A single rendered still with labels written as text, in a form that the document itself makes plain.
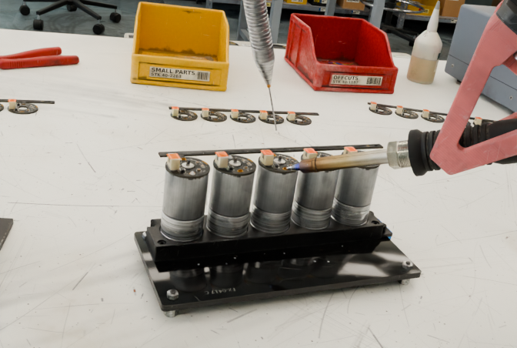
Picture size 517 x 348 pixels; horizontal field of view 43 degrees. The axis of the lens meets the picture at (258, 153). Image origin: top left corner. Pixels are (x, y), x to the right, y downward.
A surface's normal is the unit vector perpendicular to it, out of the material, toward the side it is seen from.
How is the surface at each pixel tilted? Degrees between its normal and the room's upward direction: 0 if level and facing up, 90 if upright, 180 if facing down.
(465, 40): 90
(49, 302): 0
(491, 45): 108
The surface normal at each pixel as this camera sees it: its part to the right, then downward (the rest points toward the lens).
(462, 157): -0.48, 0.43
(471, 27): -0.94, 0.01
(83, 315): 0.13, -0.91
